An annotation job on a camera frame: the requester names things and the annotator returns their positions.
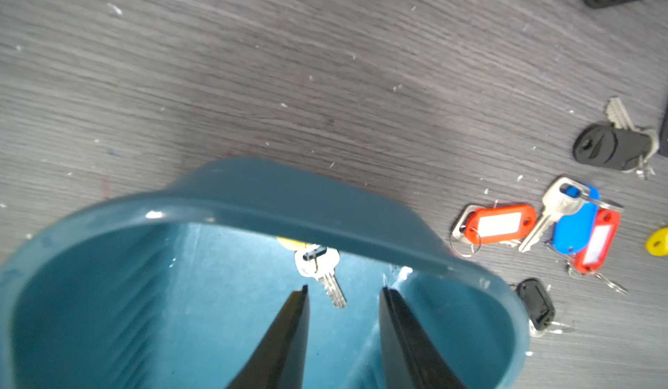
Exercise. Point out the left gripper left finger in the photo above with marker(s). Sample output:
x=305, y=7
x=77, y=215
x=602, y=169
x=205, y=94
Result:
x=278, y=361

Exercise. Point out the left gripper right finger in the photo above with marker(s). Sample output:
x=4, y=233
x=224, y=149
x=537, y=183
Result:
x=409, y=358

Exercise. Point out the teal plastic storage box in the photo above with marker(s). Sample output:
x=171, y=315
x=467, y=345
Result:
x=176, y=288

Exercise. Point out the red tag key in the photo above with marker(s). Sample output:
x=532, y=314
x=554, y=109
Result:
x=479, y=226
x=588, y=262

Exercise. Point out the blue tag key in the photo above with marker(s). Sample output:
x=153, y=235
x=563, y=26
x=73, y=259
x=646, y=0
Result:
x=570, y=208

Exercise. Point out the yellow white tag key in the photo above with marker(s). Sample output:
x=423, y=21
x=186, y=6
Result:
x=657, y=243

